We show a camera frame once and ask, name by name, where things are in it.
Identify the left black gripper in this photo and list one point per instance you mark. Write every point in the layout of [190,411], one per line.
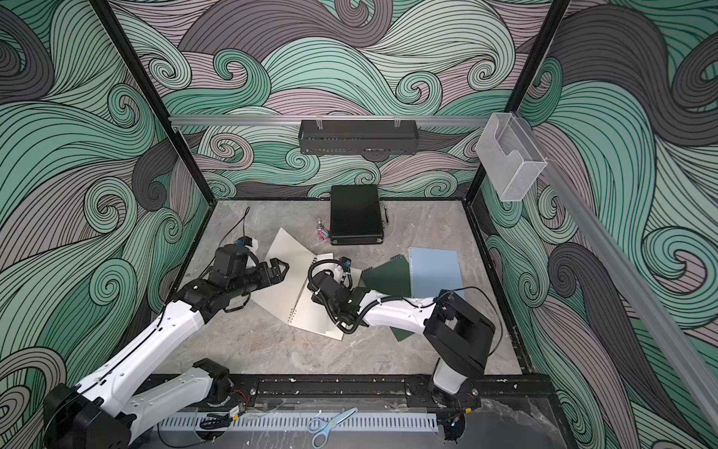
[265,279]

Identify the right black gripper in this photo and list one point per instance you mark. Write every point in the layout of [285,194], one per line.
[315,297]

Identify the beige spiral notebook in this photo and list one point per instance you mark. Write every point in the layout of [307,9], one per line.
[291,300]

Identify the dark green spiral notebook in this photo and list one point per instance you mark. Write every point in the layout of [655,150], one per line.
[391,279]

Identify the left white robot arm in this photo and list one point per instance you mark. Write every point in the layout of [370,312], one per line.
[105,409]

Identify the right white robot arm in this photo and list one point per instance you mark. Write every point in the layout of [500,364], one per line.
[460,334]

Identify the black case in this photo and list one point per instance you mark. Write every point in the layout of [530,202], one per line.
[355,215]

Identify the light blue spiral notebook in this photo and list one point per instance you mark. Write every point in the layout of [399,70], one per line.
[433,271]

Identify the blue scissors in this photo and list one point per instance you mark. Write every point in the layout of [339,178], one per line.
[320,428]

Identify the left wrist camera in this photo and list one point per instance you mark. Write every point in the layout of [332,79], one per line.
[234,258]

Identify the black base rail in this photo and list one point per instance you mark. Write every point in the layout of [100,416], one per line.
[412,390]

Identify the white slotted cable duct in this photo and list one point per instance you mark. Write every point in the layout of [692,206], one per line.
[265,422]

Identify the black wall tray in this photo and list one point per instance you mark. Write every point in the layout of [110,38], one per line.
[358,137]

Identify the clear wall holder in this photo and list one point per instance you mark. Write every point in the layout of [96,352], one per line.
[510,154]

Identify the aluminium rail right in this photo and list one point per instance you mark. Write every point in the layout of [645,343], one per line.
[696,375]

